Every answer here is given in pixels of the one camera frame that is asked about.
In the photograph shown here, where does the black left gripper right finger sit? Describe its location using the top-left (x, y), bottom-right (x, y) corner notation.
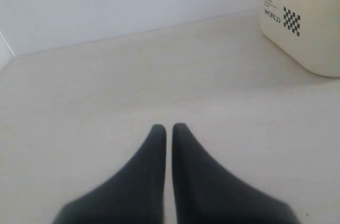
top-left (172, 123), bottom-right (300, 223)

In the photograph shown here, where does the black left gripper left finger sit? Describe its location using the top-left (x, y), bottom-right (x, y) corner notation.
top-left (53, 124), bottom-right (166, 223)

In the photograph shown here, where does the cream bin with bird picture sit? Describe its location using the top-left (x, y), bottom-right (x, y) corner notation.
top-left (259, 0), bottom-right (339, 77)

